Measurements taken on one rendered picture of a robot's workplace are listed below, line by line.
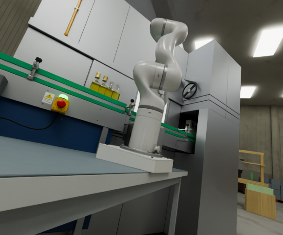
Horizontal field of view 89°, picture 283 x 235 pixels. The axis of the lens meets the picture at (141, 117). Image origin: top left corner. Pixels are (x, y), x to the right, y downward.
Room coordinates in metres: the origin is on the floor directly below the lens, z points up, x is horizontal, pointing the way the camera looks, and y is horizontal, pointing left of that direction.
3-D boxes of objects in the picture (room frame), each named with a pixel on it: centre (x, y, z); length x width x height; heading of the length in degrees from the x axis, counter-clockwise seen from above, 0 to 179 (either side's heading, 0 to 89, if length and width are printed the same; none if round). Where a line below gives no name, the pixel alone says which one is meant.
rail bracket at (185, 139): (1.37, -0.44, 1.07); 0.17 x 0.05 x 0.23; 31
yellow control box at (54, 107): (0.75, 0.44, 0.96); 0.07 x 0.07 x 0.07; 31
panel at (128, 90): (1.33, 0.12, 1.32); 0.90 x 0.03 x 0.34; 121
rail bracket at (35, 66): (0.68, 0.59, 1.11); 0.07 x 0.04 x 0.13; 31
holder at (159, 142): (1.03, -0.03, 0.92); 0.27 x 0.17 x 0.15; 31
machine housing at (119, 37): (1.78, 0.13, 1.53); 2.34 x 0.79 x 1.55; 121
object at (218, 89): (1.73, -0.86, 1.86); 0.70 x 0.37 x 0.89; 121
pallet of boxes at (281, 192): (7.83, -7.55, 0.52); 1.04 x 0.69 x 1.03; 62
